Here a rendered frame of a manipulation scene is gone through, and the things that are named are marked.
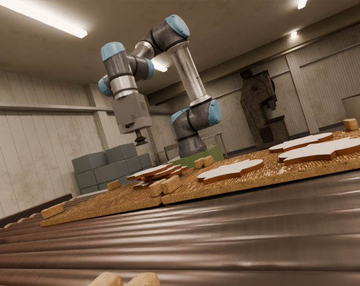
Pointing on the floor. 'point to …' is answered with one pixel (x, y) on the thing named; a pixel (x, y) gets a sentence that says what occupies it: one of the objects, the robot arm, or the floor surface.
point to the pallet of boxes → (109, 167)
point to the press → (260, 139)
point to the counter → (359, 108)
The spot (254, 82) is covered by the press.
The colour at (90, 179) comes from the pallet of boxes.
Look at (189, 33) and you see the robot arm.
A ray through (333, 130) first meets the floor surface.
